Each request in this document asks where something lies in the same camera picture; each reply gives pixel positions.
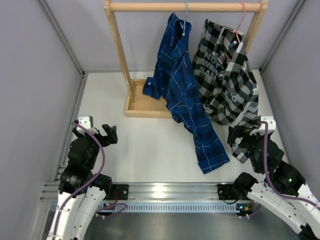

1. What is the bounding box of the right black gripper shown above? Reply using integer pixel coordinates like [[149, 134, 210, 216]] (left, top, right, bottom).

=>
[[227, 125, 270, 173]]

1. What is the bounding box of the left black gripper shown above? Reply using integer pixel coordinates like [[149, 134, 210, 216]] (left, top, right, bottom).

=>
[[73, 123, 117, 170]]

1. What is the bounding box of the blue plaid shirt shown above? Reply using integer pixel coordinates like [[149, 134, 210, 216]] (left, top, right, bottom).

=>
[[142, 13, 230, 174]]

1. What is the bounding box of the light blue wire hanger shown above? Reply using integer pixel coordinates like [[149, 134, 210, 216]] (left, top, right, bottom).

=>
[[180, 1, 189, 37]]

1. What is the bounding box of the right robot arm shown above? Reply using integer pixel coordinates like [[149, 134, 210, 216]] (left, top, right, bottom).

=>
[[227, 121, 320, 240]]

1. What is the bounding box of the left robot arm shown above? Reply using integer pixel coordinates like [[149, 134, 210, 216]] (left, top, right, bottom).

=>
[[47, 121, 118, 240]]

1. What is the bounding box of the black white checkered shirt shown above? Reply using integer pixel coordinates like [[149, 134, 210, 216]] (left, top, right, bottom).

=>
[[191, 18, 260, 164]]

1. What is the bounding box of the wooden clothes rack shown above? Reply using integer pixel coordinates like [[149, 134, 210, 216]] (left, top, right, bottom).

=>
[[103, 0, 268, 119]]

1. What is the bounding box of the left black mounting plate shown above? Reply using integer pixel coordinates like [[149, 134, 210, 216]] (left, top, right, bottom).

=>
[[109, 184, 129, 201]]

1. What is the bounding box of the black mounting plate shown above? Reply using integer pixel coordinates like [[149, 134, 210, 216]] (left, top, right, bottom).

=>
[[217, 183, 238, 201], [109, 184, 129, 201]]

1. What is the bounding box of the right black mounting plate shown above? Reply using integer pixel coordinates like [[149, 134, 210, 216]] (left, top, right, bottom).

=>
[[217, 183, 238, 201]]

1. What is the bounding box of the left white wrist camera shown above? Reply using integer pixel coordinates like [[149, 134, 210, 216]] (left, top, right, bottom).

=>
[[77, 115, 98, 135]]

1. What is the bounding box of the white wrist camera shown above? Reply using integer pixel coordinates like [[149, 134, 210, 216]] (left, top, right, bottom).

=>
[[249, 115, 277, 136], [77, 115, 98, 135]]

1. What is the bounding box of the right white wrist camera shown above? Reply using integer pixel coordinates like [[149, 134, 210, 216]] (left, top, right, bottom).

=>
[[249, 115, 277, 136]]

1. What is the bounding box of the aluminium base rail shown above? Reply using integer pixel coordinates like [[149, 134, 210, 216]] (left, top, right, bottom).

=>
[[39, 181, 266, 203]]

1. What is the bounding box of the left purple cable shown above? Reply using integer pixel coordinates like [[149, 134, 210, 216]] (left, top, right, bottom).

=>
[[51, 121, 106, 236]]

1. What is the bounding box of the purple cable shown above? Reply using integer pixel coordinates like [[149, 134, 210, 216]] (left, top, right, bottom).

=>
[[51, 121, 106, 236], [259, 121, 320, 205]]

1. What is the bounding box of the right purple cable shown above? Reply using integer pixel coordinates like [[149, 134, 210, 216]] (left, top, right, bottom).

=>
[[259, 121, 320, 205]]

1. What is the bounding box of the perforated cable duct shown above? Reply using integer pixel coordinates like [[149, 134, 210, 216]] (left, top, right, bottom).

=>
[[49, 201, 251, 213]]

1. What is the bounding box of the pink wire hanger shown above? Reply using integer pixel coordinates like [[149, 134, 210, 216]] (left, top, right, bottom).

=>
[[224, 1, 247, 62]]

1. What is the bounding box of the right aluminium frame post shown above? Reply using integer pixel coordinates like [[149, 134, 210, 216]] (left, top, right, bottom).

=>
[[259, 0, 307, 75]]

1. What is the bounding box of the aluminium frame post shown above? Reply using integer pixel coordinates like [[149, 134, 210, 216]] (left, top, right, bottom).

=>
[[259, 0, 307, 75], [36, 0, 85, 76]]

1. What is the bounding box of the left aluminium frame post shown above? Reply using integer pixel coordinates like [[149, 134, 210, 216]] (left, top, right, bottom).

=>
[[36, 0, 85, 76]]

